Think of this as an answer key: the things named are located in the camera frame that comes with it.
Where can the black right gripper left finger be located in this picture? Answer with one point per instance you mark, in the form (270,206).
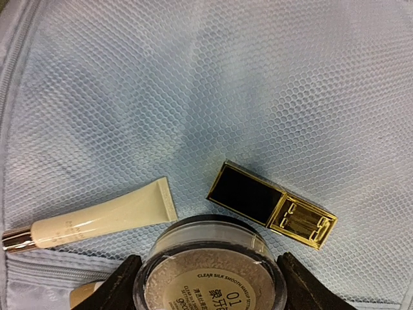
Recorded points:
(116,291)

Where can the black gold lipstick tube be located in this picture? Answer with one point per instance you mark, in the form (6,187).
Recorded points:
(270,205)

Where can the beige oval compact case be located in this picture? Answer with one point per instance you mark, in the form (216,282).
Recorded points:
(81,293)

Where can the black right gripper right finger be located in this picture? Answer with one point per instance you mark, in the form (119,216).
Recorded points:
(304,290)

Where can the slim gold cosmetic pencil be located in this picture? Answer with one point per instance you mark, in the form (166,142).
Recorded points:
(149,205)

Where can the round cream compact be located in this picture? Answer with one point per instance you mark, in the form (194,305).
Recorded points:
(210,262)

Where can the green hard-shell suitcase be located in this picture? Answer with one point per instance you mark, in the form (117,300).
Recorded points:
(99,98)

